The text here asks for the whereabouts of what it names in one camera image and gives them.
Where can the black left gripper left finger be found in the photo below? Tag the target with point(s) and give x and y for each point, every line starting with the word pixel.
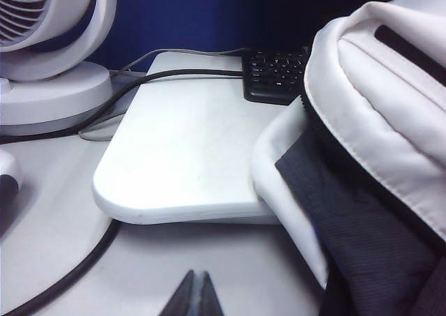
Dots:
pixel 184 295

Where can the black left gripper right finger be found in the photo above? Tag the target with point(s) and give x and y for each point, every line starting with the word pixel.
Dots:
pixel 208 295

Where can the white desk fan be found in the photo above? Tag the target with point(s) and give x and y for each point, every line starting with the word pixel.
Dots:
pixel 52 96

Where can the white and gray backpack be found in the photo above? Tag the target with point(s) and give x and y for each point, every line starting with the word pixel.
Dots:
pixel 383 103

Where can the white desk riser board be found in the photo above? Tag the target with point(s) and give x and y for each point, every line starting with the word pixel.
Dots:
pixel 181 148

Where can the dark gray clothes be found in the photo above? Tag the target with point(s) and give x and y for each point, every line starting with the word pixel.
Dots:
pixel 366 232

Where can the black keyboard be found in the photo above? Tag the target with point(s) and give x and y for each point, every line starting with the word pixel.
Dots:
pixel 268 72

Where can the white rounded plastic object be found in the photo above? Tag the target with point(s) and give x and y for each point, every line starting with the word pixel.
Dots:
pixel 8 197

